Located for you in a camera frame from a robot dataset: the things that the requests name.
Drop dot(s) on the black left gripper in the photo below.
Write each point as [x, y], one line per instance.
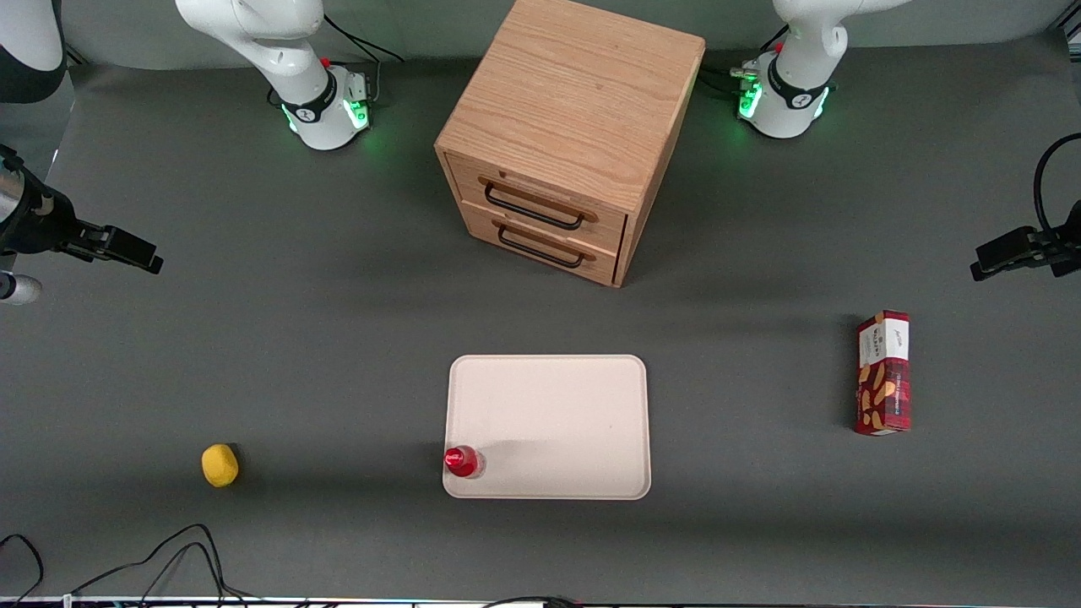
[1066, 253]

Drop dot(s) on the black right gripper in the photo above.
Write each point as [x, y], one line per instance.
[38, 230]

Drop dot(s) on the wooden drawer with wide front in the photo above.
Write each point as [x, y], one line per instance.
[604, 226]

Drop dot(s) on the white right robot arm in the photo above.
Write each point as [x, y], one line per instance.
[253, 34]

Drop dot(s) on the wooden drawer with narrow front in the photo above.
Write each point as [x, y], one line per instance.
[601, 262]

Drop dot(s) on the wooden two-drawer cabinet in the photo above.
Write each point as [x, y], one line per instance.
[574, 93]

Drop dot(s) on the red cookie box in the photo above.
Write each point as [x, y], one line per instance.
[883, 380]

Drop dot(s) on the yellow lemon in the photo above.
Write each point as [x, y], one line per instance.
[220, 466]

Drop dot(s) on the red cap bottle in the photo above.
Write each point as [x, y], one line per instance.
[461, 461]

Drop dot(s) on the cream plastic tray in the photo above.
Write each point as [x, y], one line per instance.
[549, 422]

